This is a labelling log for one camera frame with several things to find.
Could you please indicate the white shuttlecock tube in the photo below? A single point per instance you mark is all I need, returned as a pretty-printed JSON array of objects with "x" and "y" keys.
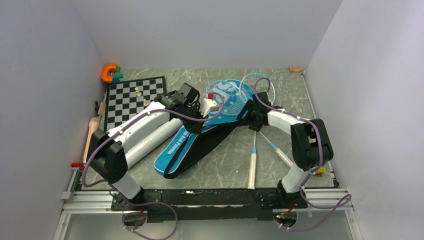
[{"x": 151, "y": 141}]

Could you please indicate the aluminium frame rail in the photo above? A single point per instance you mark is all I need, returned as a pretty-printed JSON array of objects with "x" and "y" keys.
[{"x": 78, "y": 201}]

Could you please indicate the tan curved wooden piece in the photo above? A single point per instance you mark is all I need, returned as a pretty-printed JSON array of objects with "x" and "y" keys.
[{"x": 296, "y": 69}]

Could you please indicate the cream chess pawn bottom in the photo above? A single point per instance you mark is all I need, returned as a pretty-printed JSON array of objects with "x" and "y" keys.
[{"x": 145, "y": 103}]

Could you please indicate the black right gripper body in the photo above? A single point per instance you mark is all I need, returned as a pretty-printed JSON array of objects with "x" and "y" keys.
[{"x": 251, "y": 117}]

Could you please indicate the teal toy block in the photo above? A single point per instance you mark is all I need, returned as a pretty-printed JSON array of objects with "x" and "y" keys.
[{"x": 117, "y": 75}]

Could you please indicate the wooden handle tool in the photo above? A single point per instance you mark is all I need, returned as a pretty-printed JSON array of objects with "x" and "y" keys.
[{"x": 100, "y": 108}]

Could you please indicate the red grey clamp tool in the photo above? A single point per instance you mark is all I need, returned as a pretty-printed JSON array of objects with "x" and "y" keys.
[{"x": 78, "y": 165}]

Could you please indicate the blue racket cover bag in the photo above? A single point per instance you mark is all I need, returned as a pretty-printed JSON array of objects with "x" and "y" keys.
[{"x": 186, "y": 148}]

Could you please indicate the blue badminton racket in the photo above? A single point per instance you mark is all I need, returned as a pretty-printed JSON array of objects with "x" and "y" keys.
[
  {"x": 257, "y": 82},
  {"x": 235, "y": 95}
]

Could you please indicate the orange horseshoe magnet toy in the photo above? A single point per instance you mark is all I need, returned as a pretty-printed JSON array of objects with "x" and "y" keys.
[{"x": 107, "y": 71}]

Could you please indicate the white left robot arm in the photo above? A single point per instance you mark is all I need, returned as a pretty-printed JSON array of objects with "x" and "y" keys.
[{"x": 107, "y": 154}]

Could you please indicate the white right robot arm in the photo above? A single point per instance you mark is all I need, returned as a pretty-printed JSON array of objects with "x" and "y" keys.
[{"x": 310, "y": 142}]

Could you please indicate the yellow green toy piece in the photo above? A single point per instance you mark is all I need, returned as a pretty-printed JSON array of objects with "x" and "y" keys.
[{"x": 320, "y": 172}]

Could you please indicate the black white chessboard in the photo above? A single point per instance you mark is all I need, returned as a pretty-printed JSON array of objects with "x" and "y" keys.
[{"x": 122, "y": 103}]

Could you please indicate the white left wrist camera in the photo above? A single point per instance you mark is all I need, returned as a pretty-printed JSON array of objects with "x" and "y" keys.
[{"x": 208, "y": 105}]

